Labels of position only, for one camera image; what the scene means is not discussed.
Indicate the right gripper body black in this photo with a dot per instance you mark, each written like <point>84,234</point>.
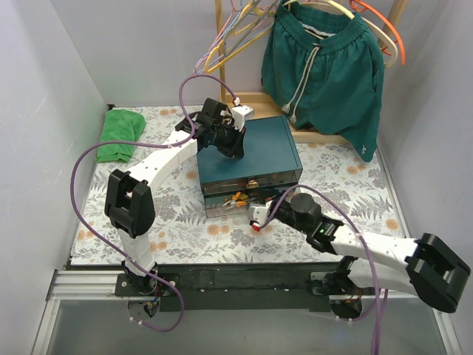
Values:
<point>271,206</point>

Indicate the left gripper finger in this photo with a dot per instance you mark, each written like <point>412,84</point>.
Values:
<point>227,150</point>
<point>238,149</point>

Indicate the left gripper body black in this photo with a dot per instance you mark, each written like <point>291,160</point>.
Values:
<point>229,143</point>

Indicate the orange handled cutters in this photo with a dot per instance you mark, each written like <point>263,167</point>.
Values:
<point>230,203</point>

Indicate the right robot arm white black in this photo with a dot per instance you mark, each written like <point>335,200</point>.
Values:
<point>425,267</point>

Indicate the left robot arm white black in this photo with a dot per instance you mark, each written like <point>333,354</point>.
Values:
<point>129,197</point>

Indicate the teal drawer box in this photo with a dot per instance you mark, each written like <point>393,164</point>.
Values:
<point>268,147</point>

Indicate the pink hanger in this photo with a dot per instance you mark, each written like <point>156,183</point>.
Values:
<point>211,60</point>

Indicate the yellow hanger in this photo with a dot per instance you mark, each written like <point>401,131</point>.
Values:
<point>247,24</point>

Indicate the green folded cloth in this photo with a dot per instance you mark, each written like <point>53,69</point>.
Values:
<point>120,125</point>

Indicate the green shorts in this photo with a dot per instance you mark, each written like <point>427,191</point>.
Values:
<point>325,71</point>

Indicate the grey hanger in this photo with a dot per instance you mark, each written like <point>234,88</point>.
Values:
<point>253,23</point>

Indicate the cream hanger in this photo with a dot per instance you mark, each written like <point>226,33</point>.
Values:
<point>393,48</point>

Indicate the orange hanger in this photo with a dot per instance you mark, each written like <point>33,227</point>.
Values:
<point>389,29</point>

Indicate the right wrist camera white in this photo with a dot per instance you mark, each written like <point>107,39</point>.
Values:
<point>258,214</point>

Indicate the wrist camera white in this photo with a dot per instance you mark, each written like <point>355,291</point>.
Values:
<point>258,214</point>
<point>241,114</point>

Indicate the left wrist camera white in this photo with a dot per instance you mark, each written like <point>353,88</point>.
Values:
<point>241,114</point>

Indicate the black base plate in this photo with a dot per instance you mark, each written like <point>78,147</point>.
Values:
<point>316,287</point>

